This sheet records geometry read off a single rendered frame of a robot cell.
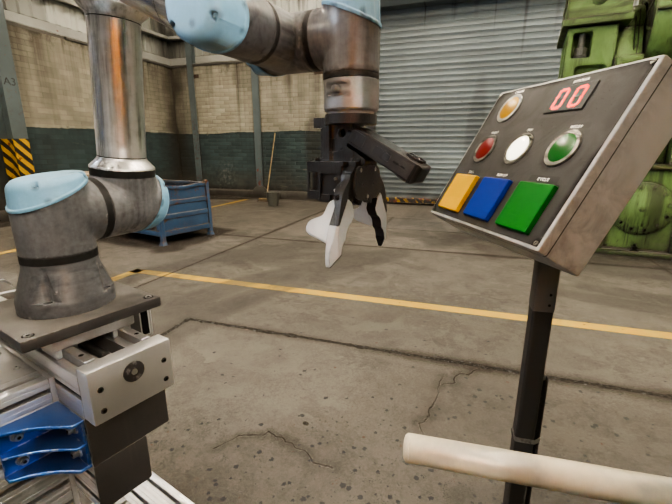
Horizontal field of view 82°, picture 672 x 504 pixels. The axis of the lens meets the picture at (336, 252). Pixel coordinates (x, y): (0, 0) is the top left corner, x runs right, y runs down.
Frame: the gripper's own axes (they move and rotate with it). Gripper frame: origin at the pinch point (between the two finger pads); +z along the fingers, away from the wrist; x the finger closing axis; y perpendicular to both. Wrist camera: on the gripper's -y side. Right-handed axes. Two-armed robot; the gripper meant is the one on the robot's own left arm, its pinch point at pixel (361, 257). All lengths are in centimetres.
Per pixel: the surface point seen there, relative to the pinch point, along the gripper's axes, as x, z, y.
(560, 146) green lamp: -17.2, -15.9, -22.3
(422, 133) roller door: -710, -46, 274
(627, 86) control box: -17.3, -23.3, -28.9
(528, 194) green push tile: -14.1, -9.2, -19.4
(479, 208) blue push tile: -19.5, -5.9, -11.5
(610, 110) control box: -16.3, -20.4, -27.5
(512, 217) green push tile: -13.0, -5.8, -17.8
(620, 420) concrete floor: -133, 93, -49
